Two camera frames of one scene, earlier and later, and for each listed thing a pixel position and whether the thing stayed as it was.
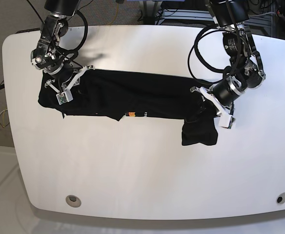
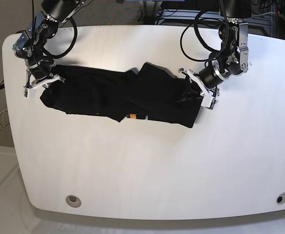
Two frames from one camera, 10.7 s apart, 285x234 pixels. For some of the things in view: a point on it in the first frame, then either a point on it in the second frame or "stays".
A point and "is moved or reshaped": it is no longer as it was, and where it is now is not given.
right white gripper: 208,94 → 209,95
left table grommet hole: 73,201 stays
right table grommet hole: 282,198 stays
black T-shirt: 113,95 is moved or reshaped
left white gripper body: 83,70 → 29,89
